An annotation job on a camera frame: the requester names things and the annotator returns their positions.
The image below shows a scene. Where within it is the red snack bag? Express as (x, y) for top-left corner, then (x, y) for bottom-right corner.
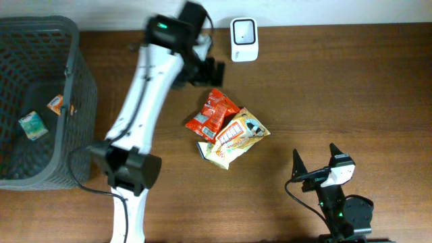
(185, 88), (240, 144)

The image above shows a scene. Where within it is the yellow snack bag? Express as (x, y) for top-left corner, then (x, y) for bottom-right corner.
(197, 108), (271, 169)

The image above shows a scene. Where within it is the teal tissue pack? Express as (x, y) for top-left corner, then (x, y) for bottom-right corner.
(18, 111), (49, 140)

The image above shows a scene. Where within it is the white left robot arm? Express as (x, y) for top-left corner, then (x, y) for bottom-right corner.
(88, 1), (225, 242)

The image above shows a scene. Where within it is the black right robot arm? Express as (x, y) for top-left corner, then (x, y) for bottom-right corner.
(285, 143), (374, 242)

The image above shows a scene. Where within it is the white barcode scanner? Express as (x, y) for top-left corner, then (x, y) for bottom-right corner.
(230, 18), (259, 62)

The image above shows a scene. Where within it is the grey plastic basket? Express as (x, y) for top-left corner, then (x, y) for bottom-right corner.
(1, 16), (98, 191)

